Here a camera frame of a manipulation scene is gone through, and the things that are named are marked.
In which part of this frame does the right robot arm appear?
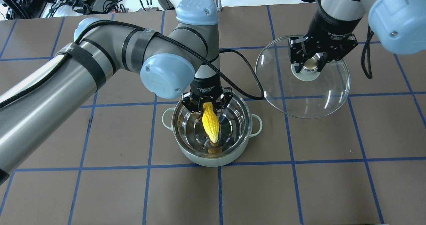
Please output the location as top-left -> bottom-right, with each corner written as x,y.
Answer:
288,0 -> 426,78

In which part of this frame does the pale green electric pot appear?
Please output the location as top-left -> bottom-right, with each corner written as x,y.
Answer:
162,91 -> 263,167

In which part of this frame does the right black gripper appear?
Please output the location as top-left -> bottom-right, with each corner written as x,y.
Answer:
288,11 -> 359,73

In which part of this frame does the glass pot lid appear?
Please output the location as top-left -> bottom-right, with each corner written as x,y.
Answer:
255,36 -> 350,119

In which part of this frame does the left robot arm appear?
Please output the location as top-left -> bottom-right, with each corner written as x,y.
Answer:
0,0 -> 232,183

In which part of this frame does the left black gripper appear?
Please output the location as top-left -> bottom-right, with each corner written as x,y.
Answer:
181,77 -> 233,114

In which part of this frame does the yellow corn cob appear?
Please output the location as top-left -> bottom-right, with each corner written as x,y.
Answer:
202,102 -> 220,143

